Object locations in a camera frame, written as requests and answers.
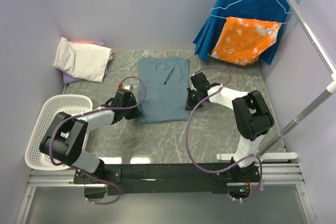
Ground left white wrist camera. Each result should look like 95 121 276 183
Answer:
118 83 134 92

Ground grey-blue t shirt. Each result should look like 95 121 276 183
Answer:
137 56 190 123

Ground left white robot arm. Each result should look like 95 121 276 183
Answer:
39 85 141 183

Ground white plastic laundry basket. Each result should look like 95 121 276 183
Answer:
25 94 93 171

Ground light blue wire hanger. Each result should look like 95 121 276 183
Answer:
209 0 292 23

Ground white folded t shirt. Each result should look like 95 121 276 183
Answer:
54 37 113 83

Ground blue pleated skirt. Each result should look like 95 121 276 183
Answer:
193 0 290 61

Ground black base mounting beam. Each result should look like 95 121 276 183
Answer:
72 162 263 200

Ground aluminium rail frame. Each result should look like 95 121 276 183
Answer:
15 163 317 223

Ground pink folded t shirt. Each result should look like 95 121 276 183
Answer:
72 41 104 46

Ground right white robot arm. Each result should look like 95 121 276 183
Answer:
186 72 275 182

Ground silver clothes rack frame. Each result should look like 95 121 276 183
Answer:
257 0 335 157

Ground orange white tie-dye cloth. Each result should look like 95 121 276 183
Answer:
211 17 282 66

